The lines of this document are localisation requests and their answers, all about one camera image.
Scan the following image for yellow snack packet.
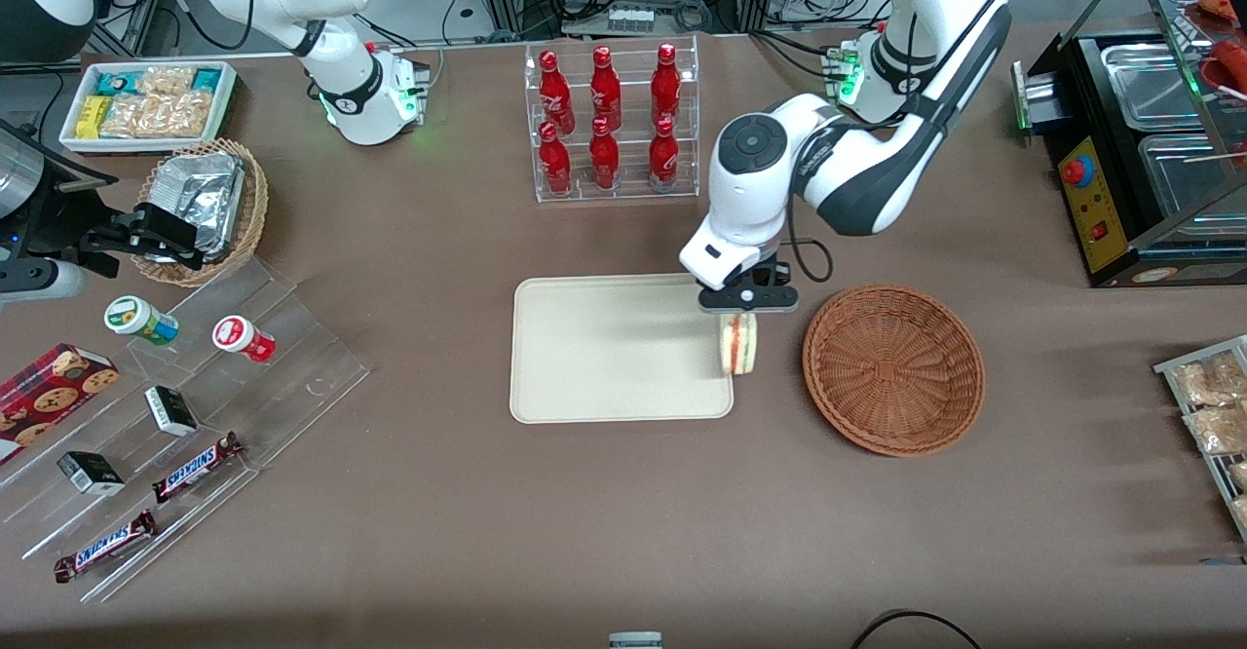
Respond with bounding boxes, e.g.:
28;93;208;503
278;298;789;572
76;95;114;139

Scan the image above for red lid white cup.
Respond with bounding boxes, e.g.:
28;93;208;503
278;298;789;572
211;315;278;365

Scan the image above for small black white carton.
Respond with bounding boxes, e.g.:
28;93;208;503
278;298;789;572
57;450;127;497
144;385;200;439

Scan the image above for tray of wrapped pastries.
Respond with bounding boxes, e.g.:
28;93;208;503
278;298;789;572
1153;334;1247;543

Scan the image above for cream plastic serving tray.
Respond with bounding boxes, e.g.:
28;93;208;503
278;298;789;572
510;273;735;425

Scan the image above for triangle sandwich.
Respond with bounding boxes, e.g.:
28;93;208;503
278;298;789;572
719;312;759;378

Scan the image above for red Coca-Cola aluminium bottle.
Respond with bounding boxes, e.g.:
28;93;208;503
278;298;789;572
588;118;621;192
539;121;574;197
539;50;576;135
648;115;680;188
590;45;623;134
651;42;682;129

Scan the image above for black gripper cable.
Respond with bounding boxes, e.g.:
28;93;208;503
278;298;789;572
779;181;835;286

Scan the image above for silver foil wrapped pack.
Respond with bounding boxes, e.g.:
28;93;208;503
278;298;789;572
149;150;246;262

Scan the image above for large shallow wicker basket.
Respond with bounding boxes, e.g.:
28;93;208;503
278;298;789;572
802;285;986;458

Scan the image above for clear acrylic bottle rack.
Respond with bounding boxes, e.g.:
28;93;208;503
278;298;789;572
524;35;700;204

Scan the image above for green lid white cup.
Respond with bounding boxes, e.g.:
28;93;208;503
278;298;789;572
104;295;180;347

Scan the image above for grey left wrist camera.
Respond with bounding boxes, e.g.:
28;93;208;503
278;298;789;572
698;282;801;316

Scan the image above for clear bag rice crackers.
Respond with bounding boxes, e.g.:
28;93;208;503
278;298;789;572
99;94;217;139
136;65;196;96

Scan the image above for red tartan cookie box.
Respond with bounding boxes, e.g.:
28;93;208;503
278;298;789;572
0;342;121;467

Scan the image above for stainless steel food pan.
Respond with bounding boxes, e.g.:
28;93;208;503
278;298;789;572
1138;133;1247;231
1101;43;1214;134

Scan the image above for white plastic snack bin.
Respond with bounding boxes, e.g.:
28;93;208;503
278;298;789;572
58;60;240;156

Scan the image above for clear acrylic stepped stand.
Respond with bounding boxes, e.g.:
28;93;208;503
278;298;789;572
0;252;373;603

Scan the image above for black looped cable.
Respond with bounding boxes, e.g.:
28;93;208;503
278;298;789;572
850;609;985;649

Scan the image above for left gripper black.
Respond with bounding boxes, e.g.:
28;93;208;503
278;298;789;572
731;259;793;291

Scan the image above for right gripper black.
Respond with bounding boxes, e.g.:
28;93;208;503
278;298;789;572
0;170;208;270

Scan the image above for small deep wicker basket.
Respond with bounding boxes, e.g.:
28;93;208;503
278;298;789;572
132;139;270;288

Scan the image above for Snickers chocolate bar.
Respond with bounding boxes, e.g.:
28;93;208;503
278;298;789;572
53;509;160;585
152;432;246;505

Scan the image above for black food warmer yellow panel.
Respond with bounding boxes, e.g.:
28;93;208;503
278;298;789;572
1011;0;1247;289

